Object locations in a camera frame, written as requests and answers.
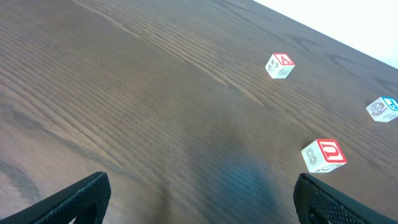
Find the red letter A block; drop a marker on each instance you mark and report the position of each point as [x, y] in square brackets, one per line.
[279, 65]

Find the blue letter P block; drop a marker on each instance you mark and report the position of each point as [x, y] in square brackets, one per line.
[384, 109]

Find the red letter U block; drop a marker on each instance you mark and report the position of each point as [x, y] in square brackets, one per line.
[323, 155]

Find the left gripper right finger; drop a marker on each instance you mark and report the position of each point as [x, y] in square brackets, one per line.
[318, 203]

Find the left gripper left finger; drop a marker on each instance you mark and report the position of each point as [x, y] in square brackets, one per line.
[85, 201]

